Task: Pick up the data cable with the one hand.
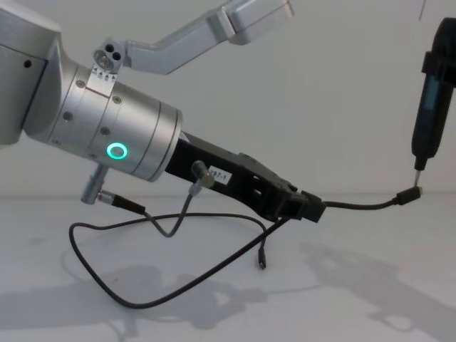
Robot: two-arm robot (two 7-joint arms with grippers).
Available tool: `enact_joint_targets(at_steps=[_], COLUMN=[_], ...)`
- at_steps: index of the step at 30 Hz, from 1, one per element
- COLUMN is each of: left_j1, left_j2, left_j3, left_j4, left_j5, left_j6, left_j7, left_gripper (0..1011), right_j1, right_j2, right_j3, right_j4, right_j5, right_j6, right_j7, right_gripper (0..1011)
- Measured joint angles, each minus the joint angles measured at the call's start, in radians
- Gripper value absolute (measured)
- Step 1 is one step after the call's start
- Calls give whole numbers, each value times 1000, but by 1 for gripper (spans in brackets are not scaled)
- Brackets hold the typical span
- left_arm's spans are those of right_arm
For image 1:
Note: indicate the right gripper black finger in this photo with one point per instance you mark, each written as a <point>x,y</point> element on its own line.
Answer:
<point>436,66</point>

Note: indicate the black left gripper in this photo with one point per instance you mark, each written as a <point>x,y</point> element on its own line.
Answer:
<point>213,167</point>

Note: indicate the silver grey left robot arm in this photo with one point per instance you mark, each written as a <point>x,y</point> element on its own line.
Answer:
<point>107,121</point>

